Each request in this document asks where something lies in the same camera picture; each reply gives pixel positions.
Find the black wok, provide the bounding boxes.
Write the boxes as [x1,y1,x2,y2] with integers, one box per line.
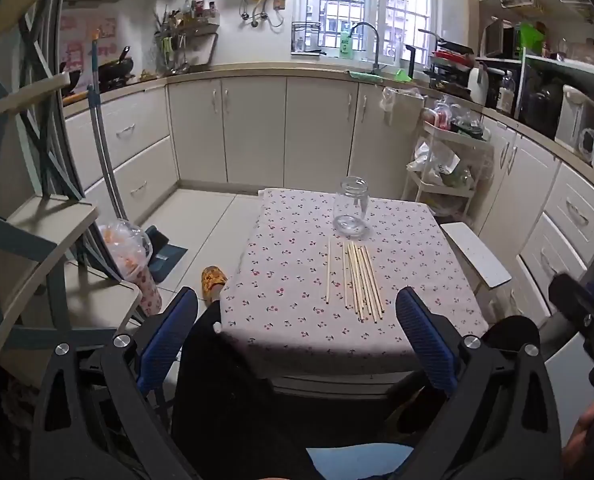
[97,46,136,85]

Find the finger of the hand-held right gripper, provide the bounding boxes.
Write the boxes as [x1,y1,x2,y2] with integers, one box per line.
[548,272,594,330]

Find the pink wall poster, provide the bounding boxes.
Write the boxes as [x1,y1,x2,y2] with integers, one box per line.
[59,15,118,75]

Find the white plastic bag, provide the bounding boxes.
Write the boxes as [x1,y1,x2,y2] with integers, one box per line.
[408,140,462,186]

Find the pile of wooden chopsticks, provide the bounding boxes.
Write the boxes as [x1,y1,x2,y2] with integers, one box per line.
[326,237,385,323]

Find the plastic bag with orange contents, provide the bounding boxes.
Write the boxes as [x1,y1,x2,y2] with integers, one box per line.
[97,219,154,291]

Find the black wire rack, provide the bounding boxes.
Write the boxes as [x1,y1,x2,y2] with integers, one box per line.
[291,21,324,56]

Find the black countertop appliance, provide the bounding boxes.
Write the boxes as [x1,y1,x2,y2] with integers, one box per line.
[520,62,567,136]

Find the cherry print tablecloth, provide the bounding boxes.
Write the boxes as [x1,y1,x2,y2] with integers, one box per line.
[217,187,490,378]

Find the microwave oven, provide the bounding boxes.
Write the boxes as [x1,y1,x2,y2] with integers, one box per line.
[481,17,522,59]

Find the white electric water pot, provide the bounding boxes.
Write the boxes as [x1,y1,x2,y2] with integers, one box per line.
[554,85,594,155]

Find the clear plastic bottle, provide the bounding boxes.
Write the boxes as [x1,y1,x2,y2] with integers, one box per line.
[496,71,516,114]

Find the person's black pants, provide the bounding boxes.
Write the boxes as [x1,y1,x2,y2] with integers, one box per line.
[172,302,543,480]

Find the blue handled mop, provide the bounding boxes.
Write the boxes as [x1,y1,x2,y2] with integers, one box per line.
[87,32,128,223]

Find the green cloth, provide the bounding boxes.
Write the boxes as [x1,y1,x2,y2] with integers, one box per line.
[347,69,386,84]

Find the clear glass jar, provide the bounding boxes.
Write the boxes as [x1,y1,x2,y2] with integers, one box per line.
[332,176,370,238]

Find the cream base cabinets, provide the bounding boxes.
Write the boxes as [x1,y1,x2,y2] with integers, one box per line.
[64,74,594,351]

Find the curved kitchen faucet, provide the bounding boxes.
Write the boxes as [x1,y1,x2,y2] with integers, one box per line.
[349,21,389,77]

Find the teal and cream shelf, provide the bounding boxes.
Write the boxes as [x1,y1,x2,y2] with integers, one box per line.
[0,0,144,367]

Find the white stool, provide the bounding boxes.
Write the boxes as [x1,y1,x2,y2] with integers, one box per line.
[439,221,513,313]

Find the cherry print bin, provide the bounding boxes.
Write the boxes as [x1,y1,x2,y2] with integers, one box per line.
[135,270,164,317]

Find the dish drying rack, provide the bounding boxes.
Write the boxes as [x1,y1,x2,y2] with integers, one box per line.
[428,42,489,97]

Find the dark blue dustpan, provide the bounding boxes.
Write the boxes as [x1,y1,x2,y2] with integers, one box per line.
[143,225,191,282]

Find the person's right hand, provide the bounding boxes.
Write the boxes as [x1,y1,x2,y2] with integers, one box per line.
[562,399,594,468]

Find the wall condiment rack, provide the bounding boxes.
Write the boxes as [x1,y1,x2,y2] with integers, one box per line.
[153,0,221,75]

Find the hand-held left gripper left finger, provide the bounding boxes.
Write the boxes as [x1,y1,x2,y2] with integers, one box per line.
[29,287,200,480]

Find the light blue cloth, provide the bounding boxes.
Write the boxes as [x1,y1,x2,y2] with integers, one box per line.
[306,442,417,480]

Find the barred window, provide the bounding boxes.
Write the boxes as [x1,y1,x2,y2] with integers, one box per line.
[307,0,434,55]

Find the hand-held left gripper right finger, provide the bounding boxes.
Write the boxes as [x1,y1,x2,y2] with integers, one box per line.
[394,287,563,480]

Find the yellow slipper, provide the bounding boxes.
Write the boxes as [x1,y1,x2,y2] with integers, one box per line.
[200,266,228,306]

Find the hanging clear plastic bag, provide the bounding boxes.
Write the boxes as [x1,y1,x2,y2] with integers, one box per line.
[380,86,426,127]

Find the white rolling cart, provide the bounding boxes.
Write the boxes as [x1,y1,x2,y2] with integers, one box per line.
[401,107,494,227]

